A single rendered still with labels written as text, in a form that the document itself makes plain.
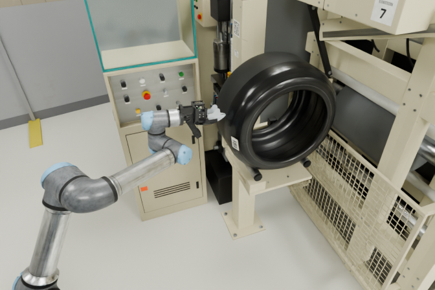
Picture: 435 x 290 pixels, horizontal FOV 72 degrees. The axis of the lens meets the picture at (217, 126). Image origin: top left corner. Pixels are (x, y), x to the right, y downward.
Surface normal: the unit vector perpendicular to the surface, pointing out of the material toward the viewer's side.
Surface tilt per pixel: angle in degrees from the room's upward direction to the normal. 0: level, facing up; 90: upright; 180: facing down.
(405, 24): 90
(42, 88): 90
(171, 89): 90
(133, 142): 90
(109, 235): 0
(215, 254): 0
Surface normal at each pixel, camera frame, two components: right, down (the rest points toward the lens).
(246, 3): 0.32, 0.53
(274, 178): -0.03, -0.83
